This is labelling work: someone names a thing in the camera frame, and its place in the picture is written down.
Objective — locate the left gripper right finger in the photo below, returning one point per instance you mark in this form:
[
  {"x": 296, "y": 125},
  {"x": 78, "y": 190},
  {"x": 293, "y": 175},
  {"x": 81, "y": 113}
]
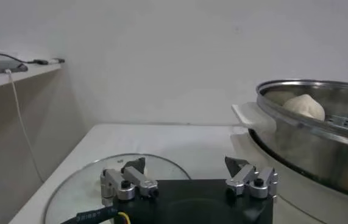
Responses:
[{"x": 247, "y": 176}]

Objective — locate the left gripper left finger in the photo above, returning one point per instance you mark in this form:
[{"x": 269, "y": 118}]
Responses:
[{"x": 137, "y": 179}]

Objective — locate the round glass pot lid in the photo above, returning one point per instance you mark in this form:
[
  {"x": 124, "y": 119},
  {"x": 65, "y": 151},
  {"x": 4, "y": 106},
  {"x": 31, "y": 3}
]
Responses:
[{"x": 79, "y": 188}]

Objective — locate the stainless steel steamer basket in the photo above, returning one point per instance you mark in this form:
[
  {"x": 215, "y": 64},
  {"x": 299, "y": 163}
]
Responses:
[{"x": 314, "y": 152}]

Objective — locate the black smartphone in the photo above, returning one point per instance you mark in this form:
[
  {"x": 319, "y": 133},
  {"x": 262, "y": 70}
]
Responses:
[{"x": 0, "y": 67}]

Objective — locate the white steamed baozi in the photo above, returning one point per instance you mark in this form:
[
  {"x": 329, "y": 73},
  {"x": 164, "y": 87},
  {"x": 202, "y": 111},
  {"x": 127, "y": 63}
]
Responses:
[{"x": 306, "y": 106}]

